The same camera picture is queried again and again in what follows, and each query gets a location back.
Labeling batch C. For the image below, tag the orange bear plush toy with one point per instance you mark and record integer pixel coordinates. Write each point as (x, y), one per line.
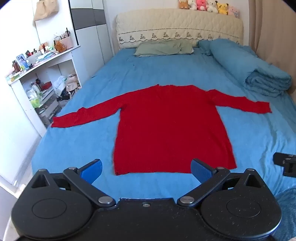
(60, 47)

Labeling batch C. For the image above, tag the red box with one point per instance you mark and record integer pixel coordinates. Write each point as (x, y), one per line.
(47, 86)

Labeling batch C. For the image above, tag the cream quilted headboard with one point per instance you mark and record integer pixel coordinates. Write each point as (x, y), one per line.
(180, 25)

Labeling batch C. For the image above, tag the green pillow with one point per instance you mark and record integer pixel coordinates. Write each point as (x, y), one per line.
(161, 48)

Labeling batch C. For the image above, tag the row of plush toys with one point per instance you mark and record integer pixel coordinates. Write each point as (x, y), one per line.
(208, 5)

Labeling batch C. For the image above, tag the blue picture card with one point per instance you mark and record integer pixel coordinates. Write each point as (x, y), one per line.
(22, 61)

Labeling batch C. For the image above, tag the bed with blue sheet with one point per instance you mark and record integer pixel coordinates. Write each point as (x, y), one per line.
(143, 69)

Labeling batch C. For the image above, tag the white shelf desk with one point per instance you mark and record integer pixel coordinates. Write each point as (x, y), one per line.
(60, 59)

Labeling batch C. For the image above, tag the white plastic bag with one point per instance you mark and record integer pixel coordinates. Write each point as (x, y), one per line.
(59, 83)

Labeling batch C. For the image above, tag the beige cloth bag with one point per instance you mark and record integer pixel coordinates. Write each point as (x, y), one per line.
(72, 83)

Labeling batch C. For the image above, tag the beige curtain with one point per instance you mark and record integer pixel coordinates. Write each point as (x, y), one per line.
(272, 30)

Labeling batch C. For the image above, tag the green packet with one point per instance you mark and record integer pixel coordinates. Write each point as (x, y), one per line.
(35, 102)

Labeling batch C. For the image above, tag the beige hanging bag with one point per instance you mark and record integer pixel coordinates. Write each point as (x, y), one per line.
(46, 10)

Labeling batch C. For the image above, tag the red knit sweater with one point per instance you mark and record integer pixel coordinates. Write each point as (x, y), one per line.
(171, 129)

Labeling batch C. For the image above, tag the brown bottle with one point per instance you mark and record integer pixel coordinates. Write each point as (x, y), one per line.
(16, 66)

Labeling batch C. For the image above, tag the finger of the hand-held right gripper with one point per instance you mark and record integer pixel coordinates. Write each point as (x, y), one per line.
(279, 159)

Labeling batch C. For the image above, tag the rolled blue blanket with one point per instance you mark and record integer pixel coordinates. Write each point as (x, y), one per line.
(249, 67)

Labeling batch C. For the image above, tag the teal fuzzy cloth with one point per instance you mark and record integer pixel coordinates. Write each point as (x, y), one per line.
(288, 208)

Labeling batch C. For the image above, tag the grey plastic drawer unit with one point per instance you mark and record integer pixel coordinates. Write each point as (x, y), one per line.
(48, 105)

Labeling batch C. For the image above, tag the white and grey wardrobe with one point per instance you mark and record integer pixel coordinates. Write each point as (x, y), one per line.
(92, 37)

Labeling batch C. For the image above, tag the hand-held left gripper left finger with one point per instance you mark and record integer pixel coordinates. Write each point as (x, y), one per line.
(92, 171)

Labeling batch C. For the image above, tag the pink woven basket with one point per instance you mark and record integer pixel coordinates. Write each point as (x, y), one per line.
(67, 41)

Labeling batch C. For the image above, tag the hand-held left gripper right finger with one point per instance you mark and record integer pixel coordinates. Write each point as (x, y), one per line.
(200, 171)

